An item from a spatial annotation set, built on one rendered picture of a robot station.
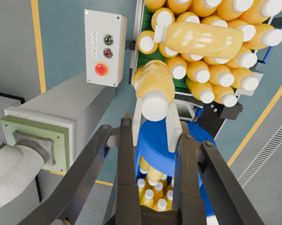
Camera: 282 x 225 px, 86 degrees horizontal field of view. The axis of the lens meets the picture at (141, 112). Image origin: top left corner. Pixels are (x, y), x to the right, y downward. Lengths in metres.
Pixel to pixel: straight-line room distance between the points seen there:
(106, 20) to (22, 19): 1.57
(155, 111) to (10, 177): 0.63
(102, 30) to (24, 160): 0.58
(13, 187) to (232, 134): 2.01
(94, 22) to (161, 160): 0.44
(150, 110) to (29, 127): 0.69
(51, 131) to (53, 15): 1.27
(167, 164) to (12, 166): 0.57
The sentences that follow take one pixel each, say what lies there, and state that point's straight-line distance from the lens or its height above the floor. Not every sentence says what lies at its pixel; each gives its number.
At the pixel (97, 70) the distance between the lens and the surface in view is 0.49.
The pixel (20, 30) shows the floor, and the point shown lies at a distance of 2.03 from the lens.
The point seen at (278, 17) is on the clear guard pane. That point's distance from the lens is 0.78.
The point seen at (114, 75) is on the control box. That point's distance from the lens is 0.49.
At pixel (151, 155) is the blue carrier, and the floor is 1.20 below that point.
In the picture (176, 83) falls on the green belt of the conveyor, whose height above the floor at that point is 0.90.
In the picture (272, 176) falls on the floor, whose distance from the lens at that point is 2.90.
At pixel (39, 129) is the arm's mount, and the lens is 0.81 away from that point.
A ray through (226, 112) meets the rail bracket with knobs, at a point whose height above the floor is 1.00.
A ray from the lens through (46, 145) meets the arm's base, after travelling 0.82.
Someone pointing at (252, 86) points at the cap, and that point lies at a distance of 0.56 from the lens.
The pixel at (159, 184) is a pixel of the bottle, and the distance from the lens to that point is 0.83.
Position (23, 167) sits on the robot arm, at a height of 1.18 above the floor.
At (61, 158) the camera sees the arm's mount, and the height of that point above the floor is 1.04.
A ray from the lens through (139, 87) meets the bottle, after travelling 0.25.
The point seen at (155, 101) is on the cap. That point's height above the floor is 1.37.
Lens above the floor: 1.56
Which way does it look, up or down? 62 degrees down
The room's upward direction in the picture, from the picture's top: 170 degrees counter-clockwise
